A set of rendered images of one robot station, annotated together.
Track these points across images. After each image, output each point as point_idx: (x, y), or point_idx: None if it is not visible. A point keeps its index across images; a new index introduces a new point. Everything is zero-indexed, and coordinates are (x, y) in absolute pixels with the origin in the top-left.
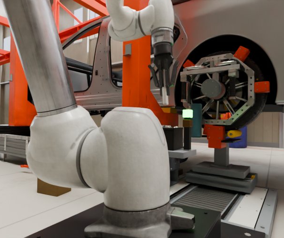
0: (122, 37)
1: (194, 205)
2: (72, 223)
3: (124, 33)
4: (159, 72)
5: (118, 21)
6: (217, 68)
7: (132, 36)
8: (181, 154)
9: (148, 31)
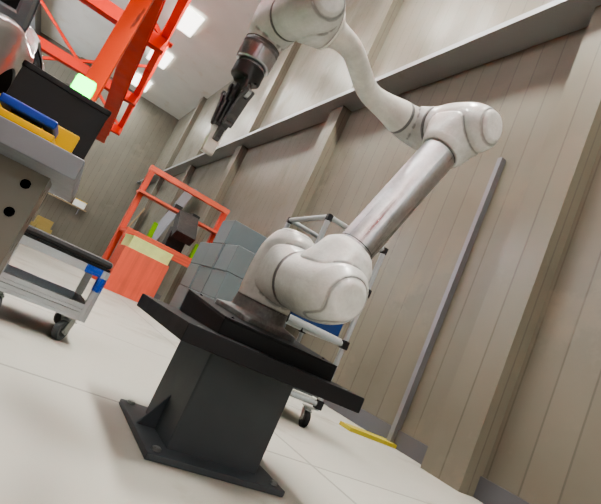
0: (311, 37)
1: None
2: (296, 346)
3: (311, 43)
4: None
5: (332, 48)
6: None
7: (296, 37)
8: (75, 194)
9: (281, 43)
